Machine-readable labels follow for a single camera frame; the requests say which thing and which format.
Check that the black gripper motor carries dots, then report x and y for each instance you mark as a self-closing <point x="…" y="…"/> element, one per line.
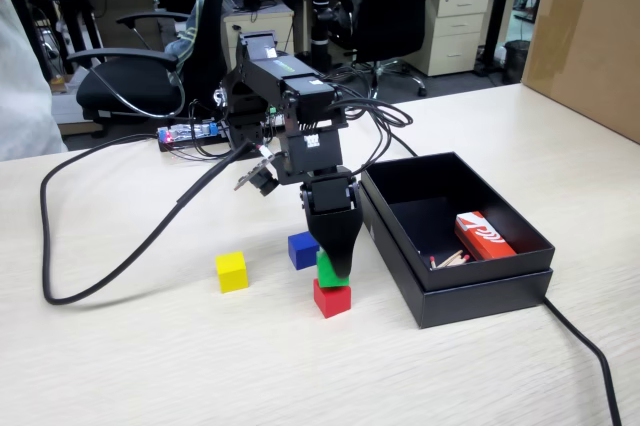
<point x="330" y="193"/>

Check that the green wooden cube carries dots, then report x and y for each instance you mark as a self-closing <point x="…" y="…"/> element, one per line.
<point x="325" y="274"/>

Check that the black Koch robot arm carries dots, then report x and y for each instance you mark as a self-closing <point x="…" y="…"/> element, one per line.
<point x="280" y="76"/>

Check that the blue wooden cube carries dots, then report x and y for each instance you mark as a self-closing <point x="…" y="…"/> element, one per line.
<point x="300" y="251"/>

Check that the red wooden cube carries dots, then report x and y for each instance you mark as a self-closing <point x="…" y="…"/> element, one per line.
<point x="332" y="302"/>

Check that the yellow wooden cube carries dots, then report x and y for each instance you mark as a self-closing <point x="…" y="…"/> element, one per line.
<point x="232" y="273"/>

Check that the black cardboard box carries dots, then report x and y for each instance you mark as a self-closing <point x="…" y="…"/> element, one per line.
<point x="395" y="241"/>

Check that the red-tipped wooden match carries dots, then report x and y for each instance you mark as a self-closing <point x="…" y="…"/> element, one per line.
<point x="432" y="261"/>
<point x="450" y="257"/>
<point x="456" y="261"/>

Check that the red and white matchbox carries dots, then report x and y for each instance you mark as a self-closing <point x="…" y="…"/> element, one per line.
<point x="482" y="238"/>

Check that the black box lid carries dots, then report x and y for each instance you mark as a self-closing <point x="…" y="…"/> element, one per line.
<point x="485" y="303"/>

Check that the robot controller circuit board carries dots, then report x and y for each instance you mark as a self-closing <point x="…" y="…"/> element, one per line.
<point x="187" y="132"/>

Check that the black vertical pole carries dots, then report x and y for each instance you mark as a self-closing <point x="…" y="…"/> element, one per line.
<point x="320" y="6"/>

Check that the black mesh office chair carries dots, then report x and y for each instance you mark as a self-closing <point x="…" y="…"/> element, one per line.
<point x="390" y="11"/>

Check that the white three-drawer cabinet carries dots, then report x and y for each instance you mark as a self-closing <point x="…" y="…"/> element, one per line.
<point x="450" y="26"/>

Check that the black trash bin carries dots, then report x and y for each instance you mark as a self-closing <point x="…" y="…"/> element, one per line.
<point x="516" y="61"/>

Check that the striped cloth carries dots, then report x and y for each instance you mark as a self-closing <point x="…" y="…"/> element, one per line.
<point x="192" y="31"/>

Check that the black office chair with armrests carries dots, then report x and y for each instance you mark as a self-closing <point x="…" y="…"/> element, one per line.
<point x="125" y="86"/>

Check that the large brown cardboard box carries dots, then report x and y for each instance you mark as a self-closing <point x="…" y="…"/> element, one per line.
<point x="590" y="46"/>

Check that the person's white shirt torso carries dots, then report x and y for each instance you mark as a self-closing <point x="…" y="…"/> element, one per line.
<point x="20" y="96"/>

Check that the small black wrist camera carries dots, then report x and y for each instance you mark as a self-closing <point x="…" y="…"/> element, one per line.
<point x="262" y="181"/>

